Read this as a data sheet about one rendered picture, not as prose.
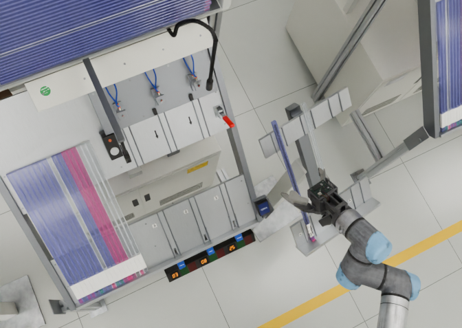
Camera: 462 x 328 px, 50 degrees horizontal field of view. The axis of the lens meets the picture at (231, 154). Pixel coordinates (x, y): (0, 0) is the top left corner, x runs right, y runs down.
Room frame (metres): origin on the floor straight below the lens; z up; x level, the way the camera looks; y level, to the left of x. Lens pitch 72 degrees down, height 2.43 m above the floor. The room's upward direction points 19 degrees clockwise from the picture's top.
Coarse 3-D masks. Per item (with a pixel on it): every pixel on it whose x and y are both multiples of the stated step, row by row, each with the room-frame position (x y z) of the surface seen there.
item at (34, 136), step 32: (0, 128) 0.28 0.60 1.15; (32, 128) 0.31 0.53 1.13; (64, 128) 0.35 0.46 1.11; (96, 128) 0.39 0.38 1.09; (128, 128) 0.42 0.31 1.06; (160, 128) 0.46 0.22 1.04; (192, 128) 0.51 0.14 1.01; (224, 128) 0.55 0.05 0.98; (0, 160) 0.21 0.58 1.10; (32, 160) 0.24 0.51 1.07
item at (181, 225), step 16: (240, 176) 0.46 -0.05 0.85; (208, 192) 0.37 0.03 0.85; (224, 192) 0.39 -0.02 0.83; (240, 192) 0.41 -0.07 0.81; (176, 208) 0.29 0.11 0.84; (192, 208) 0.31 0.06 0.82; (208, 208) 0.33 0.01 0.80; (224, 208) 0.35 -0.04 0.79; (240, 208) 0.37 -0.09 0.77; (128, 224) 0.19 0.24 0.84; (144, 224) 0.21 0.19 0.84; (160, 224) 0.22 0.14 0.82; (176, 224) 0.24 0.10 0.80; (192, 224) 0.26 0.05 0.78; (208, 224) 0.28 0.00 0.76; (224, 224) 0.31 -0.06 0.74; (240, 224) 0.33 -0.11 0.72; (144, 240) 0.16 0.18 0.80; (160, 240) 0.18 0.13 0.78; (176, 240) 0.20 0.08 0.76; (192, 240) 0.22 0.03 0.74; (208, 240) 0.24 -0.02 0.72; (144, 256) 0.12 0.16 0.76; (160, 256) 0.13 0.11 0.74
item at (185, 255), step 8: (248, 224) 0.34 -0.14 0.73; (256, 224) 0.34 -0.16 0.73; (232, 232) 0.29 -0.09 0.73; (240, 232) 0.30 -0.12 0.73; (216, 240) 0.25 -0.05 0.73; (224, 240) 0.26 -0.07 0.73; (192, 248) 0.20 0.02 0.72; (200, 248) 0.20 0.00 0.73; (176, 256) 0.15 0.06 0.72; (184, 256) 0.16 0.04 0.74; (160, 264) 0.11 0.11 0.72; (168, 264) 0.12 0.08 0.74; (152, 272) 0.08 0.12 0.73; (136, 280) 0.04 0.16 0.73; (120, 288) 0.00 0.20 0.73; (96, 296) -0.05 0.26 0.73; (104, 296) -0.04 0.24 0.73; (80, 304) -0.09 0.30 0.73; (88, 304) -0.08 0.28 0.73
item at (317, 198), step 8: (320, 184) 0.44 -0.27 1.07; (328, 184) 0.45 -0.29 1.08; (312, 192) 0.42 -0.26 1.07; (320, 192) 0.42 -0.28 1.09; (328, 192) 0.43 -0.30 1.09; (336, 192) 0.44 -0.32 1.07; (312, 200) 0.40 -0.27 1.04; (320, 200) 0.39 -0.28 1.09; (328, 200) 0.41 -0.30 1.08; (336, 200) 0.41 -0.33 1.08; (320, 208) 0.38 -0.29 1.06; (328, 208) 0.39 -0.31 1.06; (336, 208) 0.38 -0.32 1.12; (344, 208) 0.39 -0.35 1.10; (352, 208) 0.40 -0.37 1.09; (336, 216) 0.36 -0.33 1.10
